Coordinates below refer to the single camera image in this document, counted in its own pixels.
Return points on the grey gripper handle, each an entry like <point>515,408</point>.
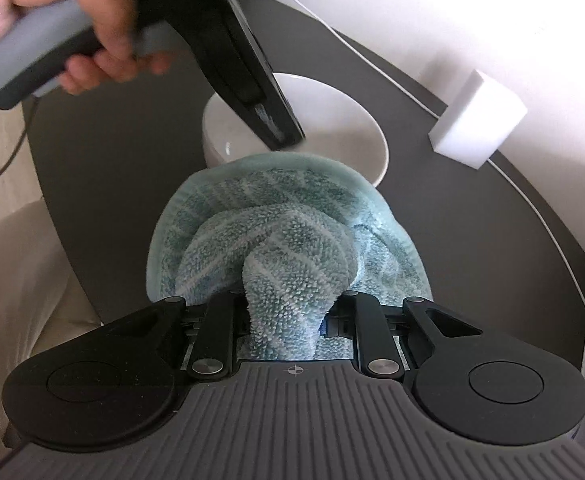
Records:
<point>35,51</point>

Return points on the teal striped microfiber cloth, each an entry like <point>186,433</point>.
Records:
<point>294,231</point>

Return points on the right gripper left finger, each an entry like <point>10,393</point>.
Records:
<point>214,349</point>

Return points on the white ceramic bowl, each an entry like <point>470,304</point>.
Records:
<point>336,127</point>

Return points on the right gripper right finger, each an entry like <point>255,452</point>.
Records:
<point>361,318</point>

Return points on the white sponge block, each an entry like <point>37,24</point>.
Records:
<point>478,121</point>

